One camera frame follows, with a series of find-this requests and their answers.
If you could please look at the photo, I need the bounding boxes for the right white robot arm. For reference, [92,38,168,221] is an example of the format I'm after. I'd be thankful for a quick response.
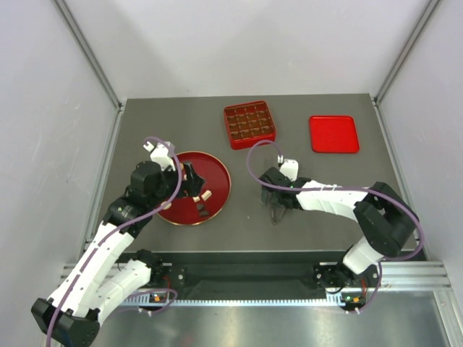
[259,167,418,288]

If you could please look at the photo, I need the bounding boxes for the red box lid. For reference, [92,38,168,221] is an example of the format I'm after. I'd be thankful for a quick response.
[308,115,360,154]

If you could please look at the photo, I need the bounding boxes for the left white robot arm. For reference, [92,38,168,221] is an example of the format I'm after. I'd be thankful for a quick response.
[31,161,205,346]

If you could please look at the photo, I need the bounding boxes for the metal tongs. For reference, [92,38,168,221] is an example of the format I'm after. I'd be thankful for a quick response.
[271,202,286,225]

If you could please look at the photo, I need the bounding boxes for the purple cable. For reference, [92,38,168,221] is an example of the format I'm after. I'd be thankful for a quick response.
[45,136,182,346]
[246,140,425,261]

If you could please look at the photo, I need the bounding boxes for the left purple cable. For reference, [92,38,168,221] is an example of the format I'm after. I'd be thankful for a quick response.
[45,136,182,346]

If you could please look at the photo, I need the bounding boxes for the red chocolate box with tray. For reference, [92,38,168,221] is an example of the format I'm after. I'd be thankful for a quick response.
[224,100,276,150]

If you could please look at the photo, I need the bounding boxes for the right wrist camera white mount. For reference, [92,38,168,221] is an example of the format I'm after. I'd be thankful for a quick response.
[277,155,299,181]

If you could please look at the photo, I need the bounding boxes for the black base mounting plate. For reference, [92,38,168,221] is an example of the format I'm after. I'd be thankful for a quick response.
[119,251,381,301]

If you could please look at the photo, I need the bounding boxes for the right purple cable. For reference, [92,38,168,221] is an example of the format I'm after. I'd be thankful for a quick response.
[246,140,425,261]

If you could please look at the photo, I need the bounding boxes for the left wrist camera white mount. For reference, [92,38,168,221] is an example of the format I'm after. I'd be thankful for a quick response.
[143,141,176,171]

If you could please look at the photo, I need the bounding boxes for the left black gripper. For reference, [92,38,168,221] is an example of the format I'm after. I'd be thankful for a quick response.
[148,161,204,208]

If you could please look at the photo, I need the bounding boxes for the round dark red plate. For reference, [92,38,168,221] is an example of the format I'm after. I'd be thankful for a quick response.
[158,151,231,226]

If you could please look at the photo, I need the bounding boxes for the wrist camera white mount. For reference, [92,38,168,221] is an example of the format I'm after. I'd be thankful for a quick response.
[277,155,299,181]
[143,141,176,171]

